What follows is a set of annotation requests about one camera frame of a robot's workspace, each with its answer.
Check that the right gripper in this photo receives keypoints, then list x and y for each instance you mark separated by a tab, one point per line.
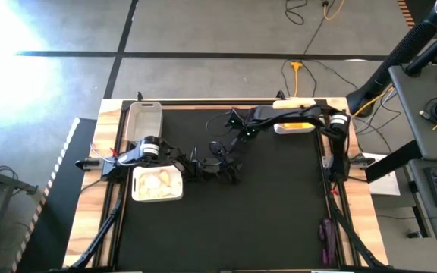
243	123

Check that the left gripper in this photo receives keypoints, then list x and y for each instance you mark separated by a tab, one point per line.
214	167

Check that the yellow lemon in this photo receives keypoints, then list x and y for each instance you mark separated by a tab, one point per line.
308	125
292	125

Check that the white plastic basket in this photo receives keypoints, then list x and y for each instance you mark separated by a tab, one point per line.
157	200
298	130

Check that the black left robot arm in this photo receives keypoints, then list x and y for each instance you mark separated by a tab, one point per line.
173	157

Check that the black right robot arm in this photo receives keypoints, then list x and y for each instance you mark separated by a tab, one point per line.
298	113

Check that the cream plastic basket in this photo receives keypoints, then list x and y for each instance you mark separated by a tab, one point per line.
144	121

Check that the purple eggplant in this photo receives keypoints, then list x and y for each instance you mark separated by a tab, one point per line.
329	235
325	258

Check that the white paper sheet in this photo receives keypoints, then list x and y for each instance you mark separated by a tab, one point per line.
385	186

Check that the black desk leg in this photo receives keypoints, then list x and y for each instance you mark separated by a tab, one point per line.
393	161

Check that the black striped floor mat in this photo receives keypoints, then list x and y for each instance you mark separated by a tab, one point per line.
59	197

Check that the grey desk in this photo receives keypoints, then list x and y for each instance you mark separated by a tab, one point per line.
436	227
423	125

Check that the black tower fan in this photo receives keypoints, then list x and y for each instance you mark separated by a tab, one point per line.
404	49

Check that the black rail bracket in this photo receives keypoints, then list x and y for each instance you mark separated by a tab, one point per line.
280	94
139	95

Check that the black frame brace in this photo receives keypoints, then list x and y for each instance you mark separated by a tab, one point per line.
351	235
101	235

